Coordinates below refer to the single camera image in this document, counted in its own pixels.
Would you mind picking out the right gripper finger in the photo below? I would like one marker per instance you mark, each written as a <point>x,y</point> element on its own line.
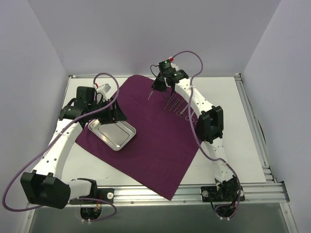
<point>162,89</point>
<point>155,84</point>

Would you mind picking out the aluminium front rail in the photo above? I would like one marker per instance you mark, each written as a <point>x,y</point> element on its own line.
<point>155,193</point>

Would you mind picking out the steel surgical scissors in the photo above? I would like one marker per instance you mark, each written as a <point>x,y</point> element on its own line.
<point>190,117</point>

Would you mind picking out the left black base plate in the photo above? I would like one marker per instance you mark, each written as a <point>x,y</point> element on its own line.
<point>106,194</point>

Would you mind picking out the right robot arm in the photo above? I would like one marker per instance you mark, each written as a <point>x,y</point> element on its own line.
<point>208,130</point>

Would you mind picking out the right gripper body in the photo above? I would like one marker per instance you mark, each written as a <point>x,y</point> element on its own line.
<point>159,84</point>

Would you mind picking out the steel instrument tray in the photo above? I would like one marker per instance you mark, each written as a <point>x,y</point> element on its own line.
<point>115,135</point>

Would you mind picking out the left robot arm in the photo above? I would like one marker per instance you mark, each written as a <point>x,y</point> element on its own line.
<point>73,117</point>

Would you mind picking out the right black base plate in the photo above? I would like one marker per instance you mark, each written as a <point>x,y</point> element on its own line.
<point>221,194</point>

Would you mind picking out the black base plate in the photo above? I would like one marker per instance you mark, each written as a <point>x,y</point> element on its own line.
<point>106,194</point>
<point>221,194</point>

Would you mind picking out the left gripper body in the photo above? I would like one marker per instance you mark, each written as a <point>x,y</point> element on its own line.
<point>112,113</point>

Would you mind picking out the aluminium right rail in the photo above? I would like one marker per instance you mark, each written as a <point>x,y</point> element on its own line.
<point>256,131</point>

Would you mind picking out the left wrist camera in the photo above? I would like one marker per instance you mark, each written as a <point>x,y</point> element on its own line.
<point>103,89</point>

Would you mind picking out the purple cloth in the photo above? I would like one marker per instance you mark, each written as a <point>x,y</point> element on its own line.
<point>163,148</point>

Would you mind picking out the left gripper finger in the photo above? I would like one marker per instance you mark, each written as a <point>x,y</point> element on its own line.
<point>117,113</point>
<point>107,120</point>

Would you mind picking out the aluminium rail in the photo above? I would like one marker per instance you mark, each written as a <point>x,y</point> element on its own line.
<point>155,193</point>
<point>256,131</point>

